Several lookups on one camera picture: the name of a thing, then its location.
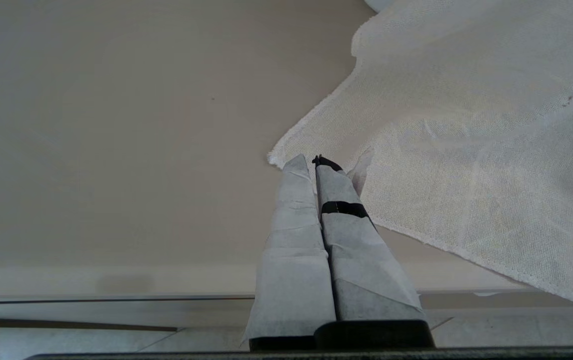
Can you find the white cylindrical container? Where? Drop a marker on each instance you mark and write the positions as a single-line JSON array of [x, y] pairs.
[[379, 4]]

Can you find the right gripper right finger wrapped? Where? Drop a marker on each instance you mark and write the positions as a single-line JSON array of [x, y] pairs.
[[361, 270]]

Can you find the right gripper left finger wrapped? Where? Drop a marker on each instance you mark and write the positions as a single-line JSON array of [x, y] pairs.
[[294, 260]]

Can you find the white woven cloth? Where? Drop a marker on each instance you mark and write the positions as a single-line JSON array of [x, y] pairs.
[[466, 125]]

